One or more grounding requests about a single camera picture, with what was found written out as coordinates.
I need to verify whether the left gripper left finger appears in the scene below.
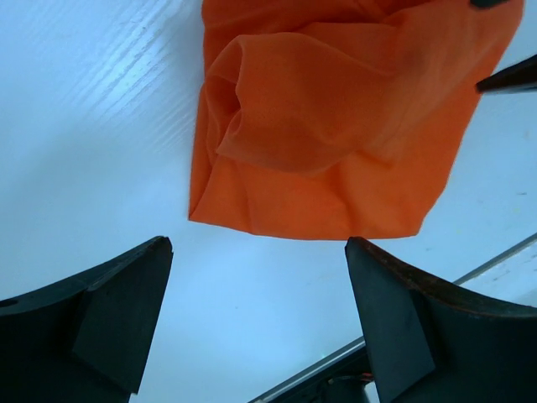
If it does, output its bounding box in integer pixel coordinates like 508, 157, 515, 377
1, 237, 173, 402

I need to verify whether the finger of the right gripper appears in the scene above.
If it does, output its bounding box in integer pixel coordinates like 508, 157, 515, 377
469, 0, 508, 9
476, 55, 537, 93

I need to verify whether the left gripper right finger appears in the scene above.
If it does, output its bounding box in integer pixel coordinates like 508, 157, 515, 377
345, 238, 536, 402

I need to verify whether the orange t-shirt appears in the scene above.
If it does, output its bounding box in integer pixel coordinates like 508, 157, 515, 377
188, 1, 524, 240

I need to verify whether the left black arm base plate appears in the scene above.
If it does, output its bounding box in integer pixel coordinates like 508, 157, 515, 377
250, 338, 373, 403

